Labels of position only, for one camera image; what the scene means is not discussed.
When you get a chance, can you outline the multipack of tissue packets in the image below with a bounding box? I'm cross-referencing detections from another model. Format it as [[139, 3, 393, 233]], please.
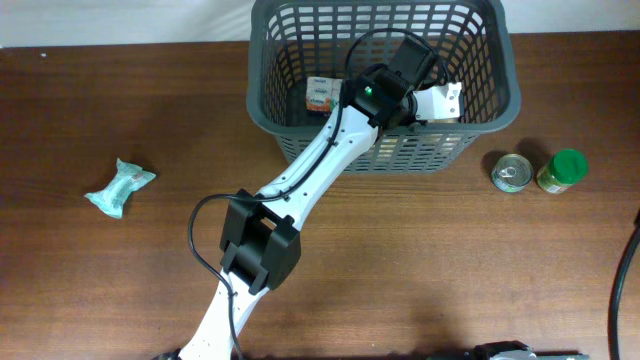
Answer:
[[305, 77, 342, 114]]

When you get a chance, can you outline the grey plastic shopping basket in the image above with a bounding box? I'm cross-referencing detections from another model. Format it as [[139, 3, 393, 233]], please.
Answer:
[[247, 0, 521, 173]]

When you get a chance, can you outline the silver pull-tab tin can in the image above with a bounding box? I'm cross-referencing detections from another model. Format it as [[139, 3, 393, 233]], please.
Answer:
[[491, 154, 533, 193]]

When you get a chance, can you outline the teal snack packet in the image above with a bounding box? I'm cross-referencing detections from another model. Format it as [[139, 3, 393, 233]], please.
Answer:
[[84, 158, 156, 219]]

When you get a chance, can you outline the green-lidded glass jar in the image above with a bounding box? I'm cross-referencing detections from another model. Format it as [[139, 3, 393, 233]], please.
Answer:
[[536, 149, 589, 194]]

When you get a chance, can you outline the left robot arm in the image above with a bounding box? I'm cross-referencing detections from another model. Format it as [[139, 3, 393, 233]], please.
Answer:
[[166, 32, 439, 359]]

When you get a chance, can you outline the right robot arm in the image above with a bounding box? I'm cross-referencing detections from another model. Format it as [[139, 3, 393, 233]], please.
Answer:
[[470, 341, 591, 360]]

